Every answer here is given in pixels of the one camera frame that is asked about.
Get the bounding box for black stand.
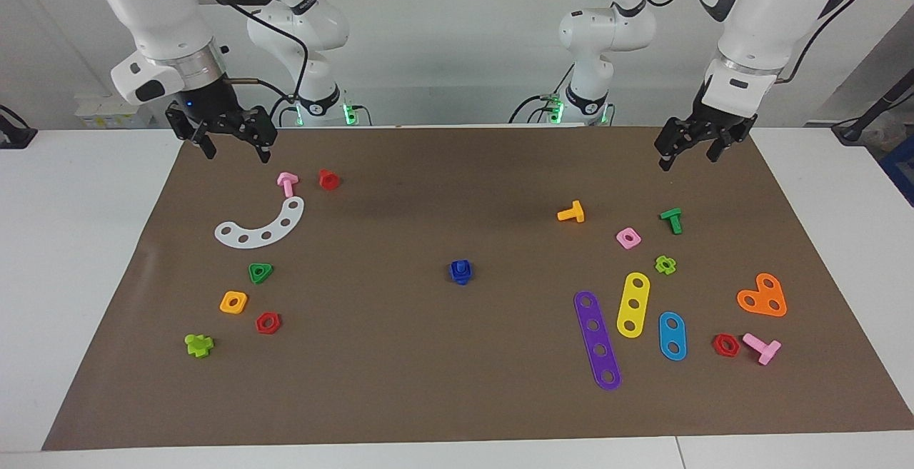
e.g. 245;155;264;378
832;69;914;145

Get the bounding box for blue two-hole plastic plate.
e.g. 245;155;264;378
658;311;688;362

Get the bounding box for purple four-hole plastic plate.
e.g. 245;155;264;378
573;291;623;391

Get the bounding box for orange heart-shaped plastic plate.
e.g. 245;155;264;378
736;273;788;318

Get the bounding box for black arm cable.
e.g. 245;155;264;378
628;0;861;86
187;0;311;102

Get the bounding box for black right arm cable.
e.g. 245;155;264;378
187;0;311;102

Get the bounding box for white cardboard box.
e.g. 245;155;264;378
75;93;154;129

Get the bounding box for black left base cable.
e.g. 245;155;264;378
508;94;565;125

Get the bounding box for black clamp with cable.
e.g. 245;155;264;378
0;105;38;150

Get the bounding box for brown table mat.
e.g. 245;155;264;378
41;126;914;452

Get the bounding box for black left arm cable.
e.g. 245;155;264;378
628;0;861;86

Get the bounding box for yellow three-hole plastic plate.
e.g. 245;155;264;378
616;272;651;339

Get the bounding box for blue crate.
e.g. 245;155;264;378
880;133;914;206

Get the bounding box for white curved five-hole plate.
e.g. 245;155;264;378
214;196;306;249

